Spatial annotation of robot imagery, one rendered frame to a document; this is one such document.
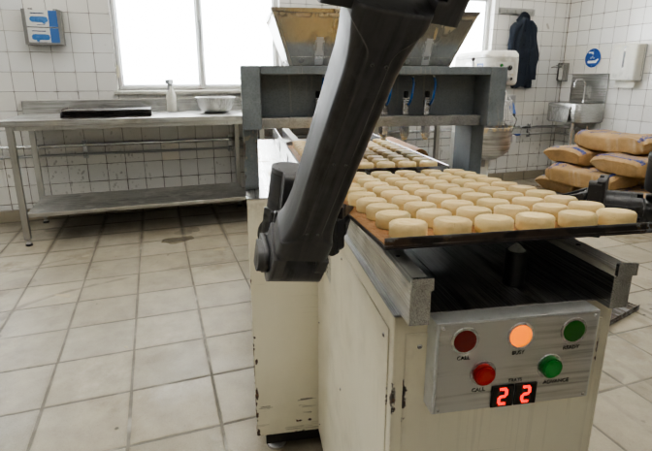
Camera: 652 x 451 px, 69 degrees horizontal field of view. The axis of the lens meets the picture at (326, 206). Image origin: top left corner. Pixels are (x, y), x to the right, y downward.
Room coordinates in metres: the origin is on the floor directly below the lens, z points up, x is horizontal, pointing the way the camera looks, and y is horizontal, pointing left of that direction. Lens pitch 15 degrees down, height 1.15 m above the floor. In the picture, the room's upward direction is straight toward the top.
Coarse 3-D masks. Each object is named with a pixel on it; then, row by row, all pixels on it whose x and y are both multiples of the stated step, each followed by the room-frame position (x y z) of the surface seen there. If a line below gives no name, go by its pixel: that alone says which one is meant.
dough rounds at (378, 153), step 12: (300, 144) 1.71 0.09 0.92; (372, 144) 1.71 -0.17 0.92; (384, 144) 1.71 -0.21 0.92; (300, 156) 1.54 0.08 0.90; (372, 156) 1.42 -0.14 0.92; (384, 156) 1.48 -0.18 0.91; (396, 156) 1.42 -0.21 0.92; (408, 156) 1.43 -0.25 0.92; (420, 156) 1.43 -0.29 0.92; (360, 168) 1.28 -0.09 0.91
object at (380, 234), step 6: (354, 210) 0.76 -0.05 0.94; (354, 216) 0.72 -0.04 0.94; (360, 216) 0.72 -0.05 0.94; (360, 222) 0.68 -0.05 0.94; (366, 222) 0.68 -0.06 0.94; (372, 222) 0.68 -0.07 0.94; (366, 228) 0.64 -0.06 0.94; (372, 228) 0.64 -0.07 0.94; (378, 228) 0.64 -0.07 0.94; (432, 228) 0.64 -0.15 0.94; (516, 228) 0.63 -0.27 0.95; (378, 234) 0.61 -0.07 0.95; (384, 234) 0.61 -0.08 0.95; (432, 234) 0.60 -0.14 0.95
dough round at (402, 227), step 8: (392, 224) 0.59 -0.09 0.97; (400, 224) 0.58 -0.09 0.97; (408, 224) 0.58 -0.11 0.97; (416, 224) 0.58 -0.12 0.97; (424, 224) 0.58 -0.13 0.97; (392, 232) 0.58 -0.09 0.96; (400, 232) 0.57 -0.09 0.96; (408, 232) 0.57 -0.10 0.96; (416, 232) 0.57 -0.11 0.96; (424, 232) 0.58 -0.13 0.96
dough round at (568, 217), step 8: (560, 216) 0.64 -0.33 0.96; (568, 216) 0.63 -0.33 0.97; (576, 216) 0.62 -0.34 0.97; (584, 216) 0.62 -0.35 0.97; (592, 216) 0.62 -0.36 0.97; (560, 224) 0.64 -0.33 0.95; (568, 224) 0.62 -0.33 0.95; (576, 224) 0.62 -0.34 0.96; (584, 224) 0.61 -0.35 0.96; (592, 224) 0.62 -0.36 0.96
